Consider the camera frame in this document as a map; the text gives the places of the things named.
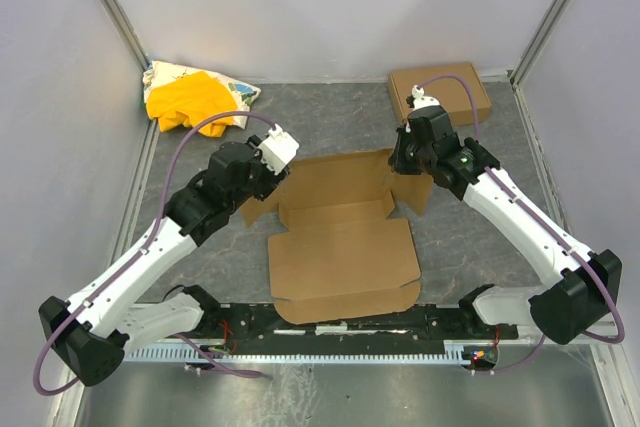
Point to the folded closed cardboard box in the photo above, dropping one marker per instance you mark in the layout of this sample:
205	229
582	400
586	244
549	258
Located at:
448	91

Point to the light blue cable duct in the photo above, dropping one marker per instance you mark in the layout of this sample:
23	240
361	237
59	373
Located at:
180	352

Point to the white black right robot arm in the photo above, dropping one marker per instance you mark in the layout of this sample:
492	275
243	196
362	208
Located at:
578	287

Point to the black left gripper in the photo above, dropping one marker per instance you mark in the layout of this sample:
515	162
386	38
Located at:
270	179

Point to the aluminium frame rail front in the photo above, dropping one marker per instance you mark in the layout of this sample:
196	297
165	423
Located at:
561	321

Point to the aluminium corner post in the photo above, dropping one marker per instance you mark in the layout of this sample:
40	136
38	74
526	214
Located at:
125	29
541	35

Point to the left aluminium corner post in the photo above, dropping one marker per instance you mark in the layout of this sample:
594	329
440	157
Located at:
125	29

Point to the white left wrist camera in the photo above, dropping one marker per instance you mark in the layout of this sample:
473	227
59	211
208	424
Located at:
278	149

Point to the yellow cloth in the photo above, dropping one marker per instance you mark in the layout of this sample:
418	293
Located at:
188	101

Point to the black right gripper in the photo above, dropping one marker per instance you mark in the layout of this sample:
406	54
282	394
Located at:
405	153

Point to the right aluminium corner post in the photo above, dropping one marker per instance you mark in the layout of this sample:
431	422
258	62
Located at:
541	35

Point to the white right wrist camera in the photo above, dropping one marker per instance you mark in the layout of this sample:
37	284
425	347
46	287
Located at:
418	99

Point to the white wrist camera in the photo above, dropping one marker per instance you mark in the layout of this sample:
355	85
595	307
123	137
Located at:
278	149
418	99

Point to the floral patterned cloth bag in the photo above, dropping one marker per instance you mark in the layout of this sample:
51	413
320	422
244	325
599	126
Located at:
161	73

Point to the cardboard box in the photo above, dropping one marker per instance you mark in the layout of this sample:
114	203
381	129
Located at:
342	255
448	91

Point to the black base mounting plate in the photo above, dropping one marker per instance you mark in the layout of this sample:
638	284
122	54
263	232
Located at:
244	321

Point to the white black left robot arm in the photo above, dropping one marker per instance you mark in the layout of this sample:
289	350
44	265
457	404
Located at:
185	221

